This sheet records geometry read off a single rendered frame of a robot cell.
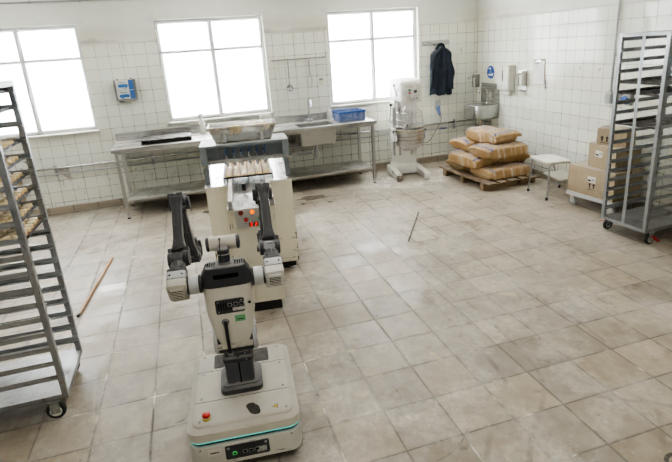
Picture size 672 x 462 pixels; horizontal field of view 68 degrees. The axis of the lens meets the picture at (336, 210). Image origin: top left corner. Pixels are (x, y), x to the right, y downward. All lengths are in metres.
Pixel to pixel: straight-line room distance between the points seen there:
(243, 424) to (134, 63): 5.49
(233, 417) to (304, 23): 5.80
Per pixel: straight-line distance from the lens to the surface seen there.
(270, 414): 2.56
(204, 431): 2.58
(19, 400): 3.41
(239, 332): 2.54
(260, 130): 4.23
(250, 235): 3.66
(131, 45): 7.22
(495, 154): 6.65
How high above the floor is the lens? 1.87
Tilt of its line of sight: 18 degrees down
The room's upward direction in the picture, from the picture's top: 4 degrees counter-clockwise
